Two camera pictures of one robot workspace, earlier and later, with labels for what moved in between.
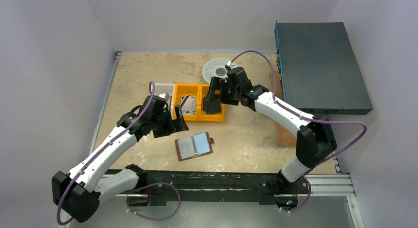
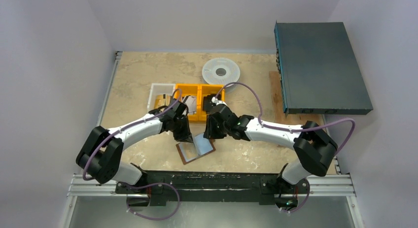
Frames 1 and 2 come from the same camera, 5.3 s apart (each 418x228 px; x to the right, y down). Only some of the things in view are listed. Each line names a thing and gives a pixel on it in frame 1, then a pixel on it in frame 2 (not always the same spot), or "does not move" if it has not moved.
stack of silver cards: [189, 105] does not move
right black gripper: [215, 93] -> [212, 129]
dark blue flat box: [320, 71] does not move
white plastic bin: [170, 88] does not move
